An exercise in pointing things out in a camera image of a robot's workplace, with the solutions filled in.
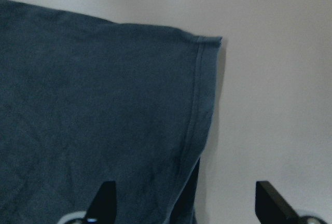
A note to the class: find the black printed t-shirt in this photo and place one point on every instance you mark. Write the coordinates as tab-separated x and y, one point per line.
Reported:
85	101

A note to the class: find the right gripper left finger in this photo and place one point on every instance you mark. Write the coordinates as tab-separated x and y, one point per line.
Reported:
103	206

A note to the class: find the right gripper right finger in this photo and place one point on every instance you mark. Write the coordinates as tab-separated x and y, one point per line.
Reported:
271	207

